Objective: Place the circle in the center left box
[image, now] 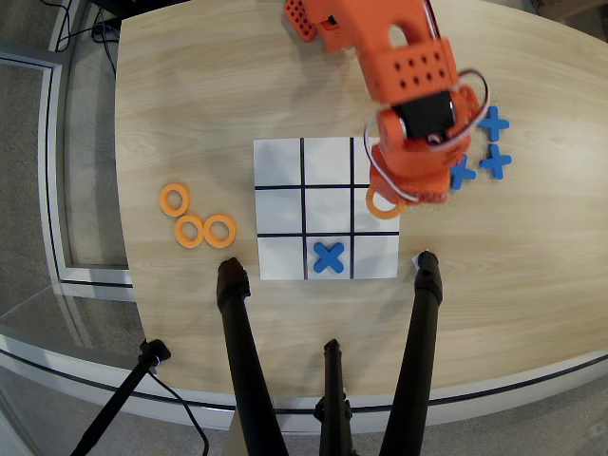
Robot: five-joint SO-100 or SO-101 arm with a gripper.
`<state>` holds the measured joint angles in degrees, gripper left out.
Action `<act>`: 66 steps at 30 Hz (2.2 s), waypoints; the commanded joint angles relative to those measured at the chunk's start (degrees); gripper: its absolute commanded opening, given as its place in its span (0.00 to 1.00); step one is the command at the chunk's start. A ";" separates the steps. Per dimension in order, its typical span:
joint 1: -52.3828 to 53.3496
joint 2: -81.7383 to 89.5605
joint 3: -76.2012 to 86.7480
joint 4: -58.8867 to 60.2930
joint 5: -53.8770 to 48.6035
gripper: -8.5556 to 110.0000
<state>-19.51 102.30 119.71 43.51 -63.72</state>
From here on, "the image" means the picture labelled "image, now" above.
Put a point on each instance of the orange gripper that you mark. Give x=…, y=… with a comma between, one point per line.
x=412, y=192

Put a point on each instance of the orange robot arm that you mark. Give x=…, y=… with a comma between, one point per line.
x=380, y=33

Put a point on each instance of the blue cross piece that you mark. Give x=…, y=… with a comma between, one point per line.
x=464, y=175
x=495, y=124
x=495, y=162
x=328, y=258

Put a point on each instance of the small white tag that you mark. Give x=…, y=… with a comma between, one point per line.
x=414, y=261

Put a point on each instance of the white tic-tac-toe grid sheet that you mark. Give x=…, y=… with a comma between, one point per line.
x=280, y=164

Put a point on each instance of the thick black tripod leg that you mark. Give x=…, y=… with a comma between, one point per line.
x=418, y=342
x=242, y=342

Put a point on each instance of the thin black tripod leg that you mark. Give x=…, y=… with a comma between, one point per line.
x=333, y=389

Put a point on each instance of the black stand pole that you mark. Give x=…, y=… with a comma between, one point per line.
x=119, y=394

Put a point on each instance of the grey metal floor frame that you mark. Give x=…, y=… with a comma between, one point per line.
x=52, y=166

